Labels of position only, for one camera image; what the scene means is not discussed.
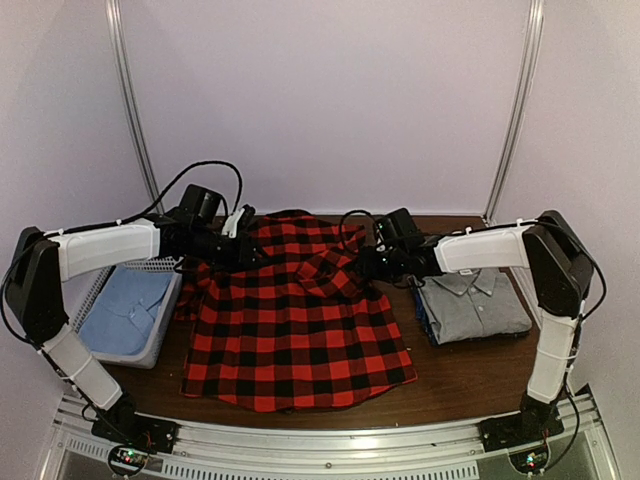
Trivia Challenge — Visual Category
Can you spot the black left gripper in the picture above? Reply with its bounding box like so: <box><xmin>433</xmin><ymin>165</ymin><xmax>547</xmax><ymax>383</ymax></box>
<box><xmin>189</xmin><ymin>227</ymin><xmax>273</xmax><ymax>275</ymax></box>

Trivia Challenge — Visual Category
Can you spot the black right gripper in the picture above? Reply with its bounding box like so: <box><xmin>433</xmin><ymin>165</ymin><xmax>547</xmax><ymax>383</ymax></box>
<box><xmin>353</xmin><ymin>245</ymin><xmax>409</xmax><ymax>283</ymax></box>

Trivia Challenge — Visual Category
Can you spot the red black plaid shirt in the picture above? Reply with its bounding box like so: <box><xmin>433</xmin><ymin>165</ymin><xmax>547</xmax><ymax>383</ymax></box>
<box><xmin>174</xmin><ymin>210</ymin><xmax>417</xmax><ymax>413</ymax></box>

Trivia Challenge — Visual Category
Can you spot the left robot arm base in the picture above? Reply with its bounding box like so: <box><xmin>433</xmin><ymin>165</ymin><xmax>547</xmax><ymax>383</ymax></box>
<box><xmin>89</xmin><ymin>393</ymin><xmax>178</xmax><ymax>479</ymax></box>

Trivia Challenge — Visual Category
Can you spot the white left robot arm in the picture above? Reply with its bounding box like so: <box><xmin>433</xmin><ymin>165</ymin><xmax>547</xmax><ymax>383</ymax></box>
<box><xmin>5</xmin><ymin>215</ymin><xmax>267</xmax><ymax>444</ymax></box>

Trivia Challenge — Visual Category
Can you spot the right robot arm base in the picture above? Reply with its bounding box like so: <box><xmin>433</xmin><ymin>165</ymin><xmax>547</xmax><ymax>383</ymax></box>
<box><xmin>479</xmin><ymin>394</ymin><xmax>564</xmax><ymax>475</ymax></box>

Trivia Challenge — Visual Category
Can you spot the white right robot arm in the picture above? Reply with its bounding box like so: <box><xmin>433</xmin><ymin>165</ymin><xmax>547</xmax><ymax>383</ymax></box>
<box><xmin>355</xmin><ymin>209</ymin><xmax>599</xmax><ymax>442</ymax></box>

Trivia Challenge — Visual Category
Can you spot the grey folded button shirt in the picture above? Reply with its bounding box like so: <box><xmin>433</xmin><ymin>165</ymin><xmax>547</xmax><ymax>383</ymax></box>
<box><xmin>414</xmin><ymin>268</ymin><xmax>532</xmax><ymax>346</ymax></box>

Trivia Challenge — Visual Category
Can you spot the light blue folded shirt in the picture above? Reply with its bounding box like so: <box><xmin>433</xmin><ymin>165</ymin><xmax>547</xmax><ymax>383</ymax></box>
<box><xmin>79</xmin><ymin>266</ymin><xmax>172</xmax><ymax>356</ymax></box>

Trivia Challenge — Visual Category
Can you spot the white plastic laundry basket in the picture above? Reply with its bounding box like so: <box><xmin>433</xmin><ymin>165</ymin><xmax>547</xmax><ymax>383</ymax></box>
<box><xmin>70</xmin><ymin>258</ymin><xmax>182</xmax><ymax>369</ymax></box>

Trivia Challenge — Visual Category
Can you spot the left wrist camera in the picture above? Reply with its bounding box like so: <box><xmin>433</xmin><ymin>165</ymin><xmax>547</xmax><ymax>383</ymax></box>
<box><xmin>177</xmin><ymin>183</ymin><xmax>256</xmax><ymax>239</ymax></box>

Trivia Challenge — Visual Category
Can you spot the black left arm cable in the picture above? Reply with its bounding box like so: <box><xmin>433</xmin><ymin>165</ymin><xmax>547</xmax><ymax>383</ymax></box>
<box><xmin>0</xmin><ymin>159</ymin><xmax>246</xmax><ymax>346</ymax></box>

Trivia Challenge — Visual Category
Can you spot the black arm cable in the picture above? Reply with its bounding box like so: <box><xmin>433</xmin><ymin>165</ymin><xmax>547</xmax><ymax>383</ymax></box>
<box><xmin>339</xmin><ymin>209</ymin><xmax>609</xmax><ymax>466</ymax></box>
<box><xmin>0</xmin><ymin>159</ymin><xmax>246</xmax><ymax>346</ymax></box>

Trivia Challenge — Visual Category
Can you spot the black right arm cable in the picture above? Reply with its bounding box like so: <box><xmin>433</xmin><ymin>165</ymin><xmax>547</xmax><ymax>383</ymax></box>
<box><xmin>339</xmin><ymin>209</ymin><xmax>609</xmax><ymax>466</ymax></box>

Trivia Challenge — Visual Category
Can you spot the aluminium front rail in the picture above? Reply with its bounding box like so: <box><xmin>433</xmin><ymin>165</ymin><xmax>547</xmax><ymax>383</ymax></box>
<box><xmin>35</xmin><ymin>394</ymin><xmax>621</xmax><ymax>479</ymax></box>

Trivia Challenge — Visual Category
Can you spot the aluminium corner post left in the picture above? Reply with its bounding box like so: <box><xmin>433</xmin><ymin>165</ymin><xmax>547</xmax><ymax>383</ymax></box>
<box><xmin>105</xmin><ymin>0</ymin><xmax>159</xmax><ymax>201</ymax></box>

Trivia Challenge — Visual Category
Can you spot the aluminium corner post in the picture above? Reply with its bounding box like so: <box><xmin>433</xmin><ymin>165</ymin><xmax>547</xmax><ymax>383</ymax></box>
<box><xmin>105</xmin><ymin>0</ymin><xmax>159</xmax><ymax>201</ymax></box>
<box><xmin>483</xmin><ymin>0</ymin><xmax>545</xmax><ymax>224</ymax></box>

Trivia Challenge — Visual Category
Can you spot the aluminium corner post right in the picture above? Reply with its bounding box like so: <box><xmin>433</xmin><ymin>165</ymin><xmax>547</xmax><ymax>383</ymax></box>
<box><xmin>483</xmin><ymin>0</ymin><xmax>545</xmax><ymax>224</ymax></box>

